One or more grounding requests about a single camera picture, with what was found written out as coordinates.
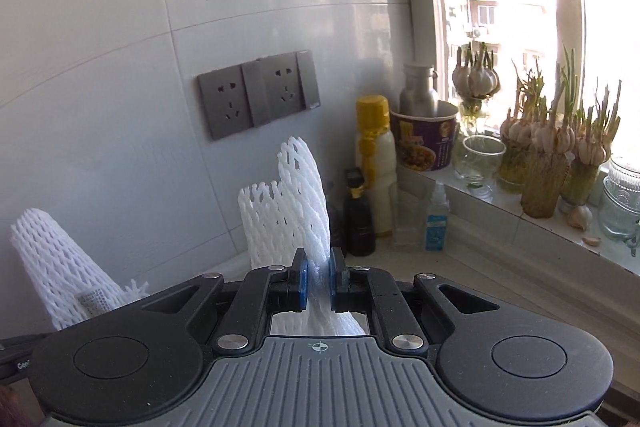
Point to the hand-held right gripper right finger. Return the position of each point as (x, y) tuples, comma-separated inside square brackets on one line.
[(337, 282)]

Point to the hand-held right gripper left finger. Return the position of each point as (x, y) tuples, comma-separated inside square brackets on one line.
[(300, 282)]

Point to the white foam fruit net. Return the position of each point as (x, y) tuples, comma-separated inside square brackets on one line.
[(295, 207), (55, 267)]

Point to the dark sauce bottle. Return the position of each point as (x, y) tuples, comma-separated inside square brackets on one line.
[(360, 222)]

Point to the small blue label bottle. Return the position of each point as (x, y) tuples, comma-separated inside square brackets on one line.
[(437, 222)]

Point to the yellow cap white bottle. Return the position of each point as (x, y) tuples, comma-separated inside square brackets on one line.
[(376, 167)]

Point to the purple instant noodle cup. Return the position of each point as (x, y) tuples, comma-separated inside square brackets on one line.
[(425, 142)]

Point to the clear glass cup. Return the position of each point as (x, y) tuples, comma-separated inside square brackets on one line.
[(481, 167)]

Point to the metal bottle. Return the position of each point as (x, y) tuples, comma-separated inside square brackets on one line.
[(417, 89)]

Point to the sprouting garlic pot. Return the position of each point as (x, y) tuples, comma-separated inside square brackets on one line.
[(542, 157), (592, 157)]

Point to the hanging garlic bunch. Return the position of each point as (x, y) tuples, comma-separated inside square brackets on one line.
[(475, 74)]

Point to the loose garlic bulb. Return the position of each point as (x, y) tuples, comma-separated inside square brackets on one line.
[(580, 217)]

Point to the garlic clove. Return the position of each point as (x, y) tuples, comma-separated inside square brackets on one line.
[(591, 241)]

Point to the patterned glass jar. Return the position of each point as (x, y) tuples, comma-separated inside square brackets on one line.
[(620, 202)]

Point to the grey wall socket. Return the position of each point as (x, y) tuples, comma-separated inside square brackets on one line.
[(282, 87), (225, 102)]

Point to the white window frame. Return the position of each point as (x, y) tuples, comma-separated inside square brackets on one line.
[(562, 7)]

